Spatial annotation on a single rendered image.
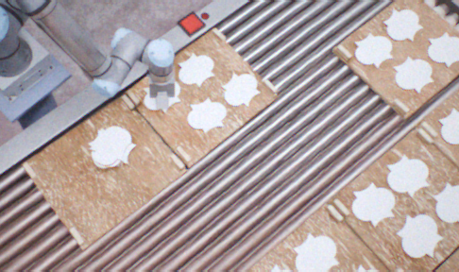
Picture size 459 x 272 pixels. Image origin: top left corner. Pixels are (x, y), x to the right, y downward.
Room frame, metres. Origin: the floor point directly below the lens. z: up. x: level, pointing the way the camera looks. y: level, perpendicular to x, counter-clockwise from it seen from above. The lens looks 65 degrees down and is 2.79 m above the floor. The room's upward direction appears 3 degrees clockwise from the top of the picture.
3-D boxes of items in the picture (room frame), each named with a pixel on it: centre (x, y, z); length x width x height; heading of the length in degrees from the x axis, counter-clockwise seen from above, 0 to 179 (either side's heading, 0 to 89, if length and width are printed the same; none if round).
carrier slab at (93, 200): (0.63, 0.25, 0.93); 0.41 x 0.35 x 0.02; 131
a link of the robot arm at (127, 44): (0.92, 0.18, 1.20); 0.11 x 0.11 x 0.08; 65
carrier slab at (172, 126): (0.91, -0.06, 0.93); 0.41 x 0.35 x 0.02; 133
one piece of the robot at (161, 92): (0.87, 0.08, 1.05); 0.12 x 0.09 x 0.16; 5
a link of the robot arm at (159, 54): (0.90, 0.08, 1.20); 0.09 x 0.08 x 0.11; 65
